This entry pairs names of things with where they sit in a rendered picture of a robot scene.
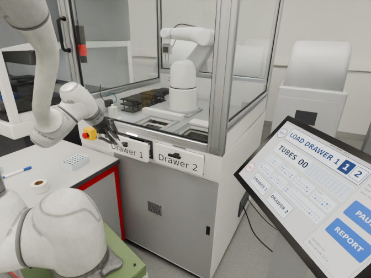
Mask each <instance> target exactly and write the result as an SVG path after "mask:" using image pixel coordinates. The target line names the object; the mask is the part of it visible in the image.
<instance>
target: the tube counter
mask: <svg viewBox="0 0 371 278"><path fill-rule="evenodd" d="M294 166H295V167H297V168H298V169H299V170H300V171H302V172H303V173H304V174H306V175H307V176H308V177H310V178H311V179H312V180H314V181H315V182H316V183H318V184H319V185H320V186H322V187H323V188H324V189H326V190H327V191H328V192H330V193H331V194H332V195H333V196H335V197H336V198H338V199H339V200H340V201H344V200H345V199H346V198H347V197H348V196H349V195H350V194H351V193H352V192H353V191H354V190H355V189H354V188H352V187H351V186H349V185H348V184H346V183H345V182H344V181H342V180H341V179H339V178H338V177H336V176H334V175H333V174H331V173H330V172H328V171H327V170H326V169H324V168H322V167H321V166H319V165H318V164H316V163H315V162H313V161H312V160H310V159H309V158H307V157H306V156H302V157H301V158H300V159H299V160H298V162H297V163H296V164H295V165H294Z"/></svg>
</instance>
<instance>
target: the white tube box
mask: <svg viewBox="0 0 371 278"><path fill-rule="evenodd" d="M88 162H89V157H88V156H86V155H83V154H79V153H77V154H75V155H74V156H72V157H70V158H68V159H66V160H64V161H62V162H61V166H62V168H63V169H67V170H70V171H74V170H76V169H78V168H79V167H81V166H83V165H85V164H86V163H88Z"/></svg>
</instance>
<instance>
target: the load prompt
mask: <svg viewBox="0 0 371 278"><path fill-rule="evenodd" d="M284 139H285V140H287V141H288V142H290V143H291V144H293V145H294V146H296V147H297V148H299V149H301V150H302V151H304V152H305V153H307V154H308V155H310V156H312V157H313V158H315V159H316V160H318V161H319V162H321V163H322V164H324V165H326V166H327V167H329V168H330V169H332V170H334V171H335V172H336V173H338V174H340V175H341V176H343V177H344V178H346V179H348V180H349V181H351V182H352V183H354V184H356V185H357V186H360V185H361V183H362V182H364V181H365V180H366V178H367V177H369V176H370V175H371V169H370V168H368V167H366V166H364V165H362V164H360V163H359V162H357V161H355V160H353V159H352V158H350V157H347V156H346V155H344V154H342V153H340V152H339V151H337V150H335V149H333V148H331V147H329V146H327V145H325V144H324V143H322V142H320V141H318V140H316V139H314V138H312V137H311V136H309V135H307V134H305V133H303V132H301V131H299V130H298V129H296V128H293V129H292V130H291V131H290V132H289V133H288V134H287V135H286V136H285V137H284Z"/></svg>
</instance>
